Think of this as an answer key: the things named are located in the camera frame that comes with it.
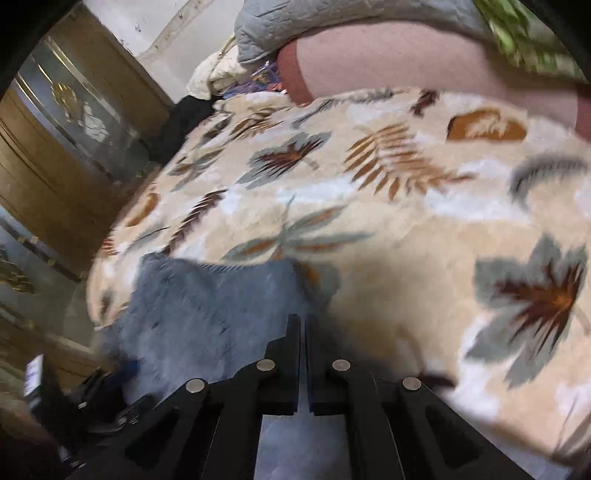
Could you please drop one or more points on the cream leaf-print fleece blanket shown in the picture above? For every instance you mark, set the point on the cream leaf-print fleece blanket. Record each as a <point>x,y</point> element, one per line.
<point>392,230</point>

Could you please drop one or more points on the colourful printed item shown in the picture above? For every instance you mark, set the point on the colourful printed item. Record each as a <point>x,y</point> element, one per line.
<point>263,78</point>

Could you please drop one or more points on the grey quilted pillow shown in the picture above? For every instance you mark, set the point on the grey quilted pillow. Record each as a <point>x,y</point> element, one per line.
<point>300,23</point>

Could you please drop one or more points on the cream bed headboard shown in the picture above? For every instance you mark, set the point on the cream bed headboard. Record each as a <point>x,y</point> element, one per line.
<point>194,41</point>

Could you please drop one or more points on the green printed cloth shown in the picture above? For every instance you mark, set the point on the green printed cloth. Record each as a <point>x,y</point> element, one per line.
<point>517,32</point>

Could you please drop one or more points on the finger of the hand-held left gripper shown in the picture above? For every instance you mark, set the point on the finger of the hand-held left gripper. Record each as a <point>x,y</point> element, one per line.
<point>99,392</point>

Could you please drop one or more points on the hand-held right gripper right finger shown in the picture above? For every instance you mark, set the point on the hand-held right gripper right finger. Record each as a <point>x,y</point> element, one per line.
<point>317,369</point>

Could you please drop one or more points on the dark cloth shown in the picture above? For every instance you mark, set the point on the dark cloth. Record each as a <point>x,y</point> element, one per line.
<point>184,124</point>

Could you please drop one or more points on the blue-grey denim pants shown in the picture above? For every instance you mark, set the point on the blue-grey denim pants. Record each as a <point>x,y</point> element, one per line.
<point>184,323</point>

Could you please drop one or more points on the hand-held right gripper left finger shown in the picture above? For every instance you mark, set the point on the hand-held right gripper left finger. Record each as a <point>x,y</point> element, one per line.
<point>293,369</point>

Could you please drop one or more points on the wooden wardrobe with mirror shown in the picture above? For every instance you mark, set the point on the wooden wardrobe with mirror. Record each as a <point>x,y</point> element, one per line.
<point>27,152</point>

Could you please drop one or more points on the cream white cloth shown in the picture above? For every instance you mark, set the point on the cream white cloth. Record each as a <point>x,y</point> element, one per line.
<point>207,76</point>

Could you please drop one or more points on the pink bed sheet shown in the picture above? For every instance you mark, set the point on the pink bed sheet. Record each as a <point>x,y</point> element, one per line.
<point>392,60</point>

